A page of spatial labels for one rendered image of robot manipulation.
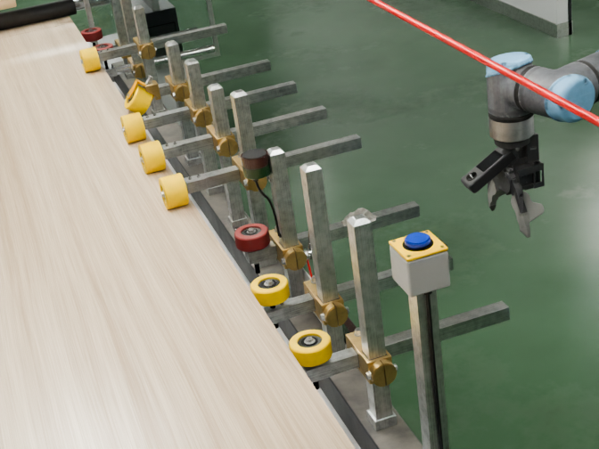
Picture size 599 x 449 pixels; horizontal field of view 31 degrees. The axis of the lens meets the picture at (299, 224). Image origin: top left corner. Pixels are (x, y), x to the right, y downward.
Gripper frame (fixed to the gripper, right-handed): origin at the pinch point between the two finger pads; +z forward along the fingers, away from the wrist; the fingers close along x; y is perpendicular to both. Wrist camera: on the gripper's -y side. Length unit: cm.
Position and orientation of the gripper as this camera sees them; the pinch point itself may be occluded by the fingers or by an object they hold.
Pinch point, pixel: (506, 225)
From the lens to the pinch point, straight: 231.7
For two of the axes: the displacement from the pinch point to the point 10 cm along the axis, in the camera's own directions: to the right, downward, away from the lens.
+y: 9.3, -2.6, 2.5
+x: -3.4, -3.8, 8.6
